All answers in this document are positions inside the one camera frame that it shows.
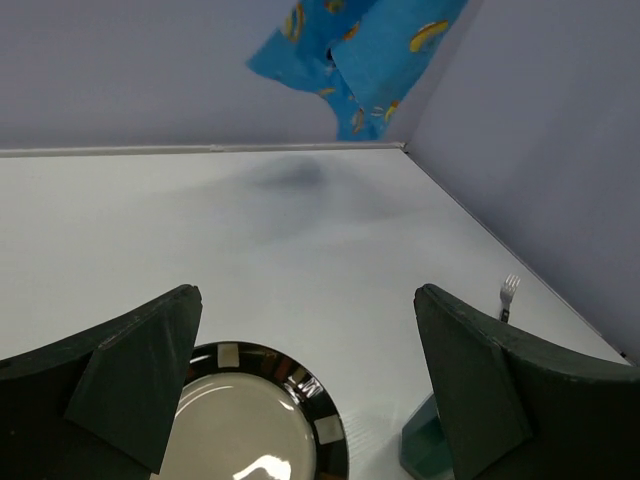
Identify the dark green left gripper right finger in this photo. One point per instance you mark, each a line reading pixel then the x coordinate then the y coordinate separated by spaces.
pixel 515 406

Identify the teal mug cream inside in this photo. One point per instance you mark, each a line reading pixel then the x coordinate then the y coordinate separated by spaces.
pixel 424 453

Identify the black rimmed cream plate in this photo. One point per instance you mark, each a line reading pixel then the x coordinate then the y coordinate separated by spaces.
pixel 248 411

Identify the silver fork black handle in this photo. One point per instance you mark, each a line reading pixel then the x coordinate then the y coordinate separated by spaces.
pixel 507 293

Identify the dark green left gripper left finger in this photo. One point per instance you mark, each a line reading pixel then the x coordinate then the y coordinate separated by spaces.
pixel 100 404

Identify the blue space print cloth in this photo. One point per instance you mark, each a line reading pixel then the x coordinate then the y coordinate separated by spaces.
pixel 362 57

